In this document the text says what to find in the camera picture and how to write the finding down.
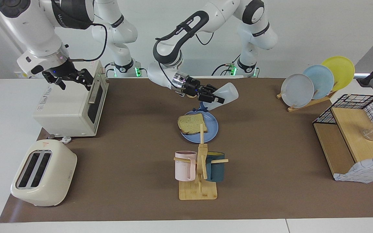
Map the cream two-slot toaster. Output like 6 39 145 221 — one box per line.
10 139 78 207

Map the white toaster power cord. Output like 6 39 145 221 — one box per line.
47 134 73 144

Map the white toaster oven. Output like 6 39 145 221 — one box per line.
33 60 110 138

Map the white checked cloth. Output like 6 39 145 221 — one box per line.
333 157 373 184

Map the yellow round plate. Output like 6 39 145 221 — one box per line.
321 56 355 92

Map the wooden mug tree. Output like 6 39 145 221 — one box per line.
174 124 229 201

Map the wooden plate rack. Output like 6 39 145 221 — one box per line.
277 90 337 113

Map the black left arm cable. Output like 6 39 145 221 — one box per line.
157 31 216 94

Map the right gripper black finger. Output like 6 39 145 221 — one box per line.
72 69 94 91
46 76 66 90

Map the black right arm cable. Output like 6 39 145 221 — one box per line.
67 23 107 62

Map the light blue round plate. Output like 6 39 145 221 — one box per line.
303 65 335 100

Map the brown table mat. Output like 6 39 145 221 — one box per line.
0 77 373 224

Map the grey round plate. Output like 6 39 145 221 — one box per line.
281 73 315 108

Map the pink mug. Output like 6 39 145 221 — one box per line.
175 151 197 182

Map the black base cable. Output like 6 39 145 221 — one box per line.
104 62 116 77
211 55 239 76

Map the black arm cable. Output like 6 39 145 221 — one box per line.
157 31 216 94
67 23 107 62

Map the toast bread slice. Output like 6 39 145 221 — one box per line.
177 113 208 135

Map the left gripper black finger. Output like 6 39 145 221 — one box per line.
198 94 225 104
202 83 221 94

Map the dark teal mug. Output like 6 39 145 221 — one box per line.
205 151 226 182

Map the translucent squeeze bottle blue cap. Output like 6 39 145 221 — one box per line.
202 83 239 112

